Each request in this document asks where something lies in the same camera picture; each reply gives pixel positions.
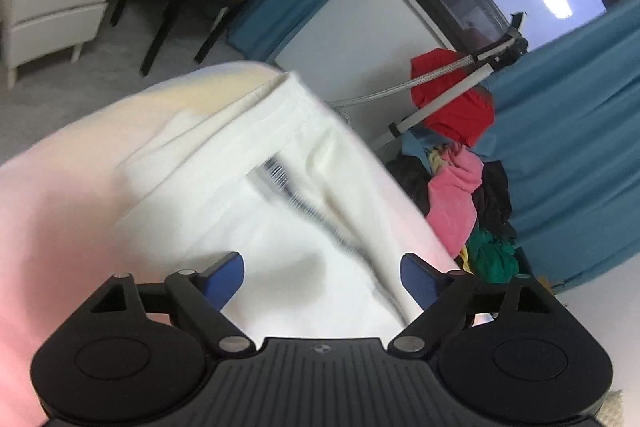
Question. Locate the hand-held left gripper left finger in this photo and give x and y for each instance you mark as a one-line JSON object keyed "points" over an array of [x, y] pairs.
{"points": [[226, 278]]}

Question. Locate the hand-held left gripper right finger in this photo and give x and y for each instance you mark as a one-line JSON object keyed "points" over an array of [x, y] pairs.
{"points": [[418, 279]]}

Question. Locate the white garment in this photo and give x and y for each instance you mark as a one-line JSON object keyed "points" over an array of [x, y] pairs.
{"points": [[280, 217]]}

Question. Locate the green garment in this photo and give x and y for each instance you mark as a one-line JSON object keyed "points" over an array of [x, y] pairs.
{"points": [[492, 254]]}

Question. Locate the pink garment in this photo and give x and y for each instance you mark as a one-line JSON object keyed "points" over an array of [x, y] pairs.
{"points": [[455, 202]]}

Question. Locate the yellow garment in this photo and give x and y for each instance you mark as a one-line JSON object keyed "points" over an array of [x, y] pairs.
{"points": [[442, 156]]}

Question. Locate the red garment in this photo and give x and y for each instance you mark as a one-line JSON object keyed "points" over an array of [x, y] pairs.
{"points": [[452, 99]]}

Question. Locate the garment steamer stand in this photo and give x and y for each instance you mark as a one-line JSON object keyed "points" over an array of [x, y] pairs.
{"points": [[450, 87]]}

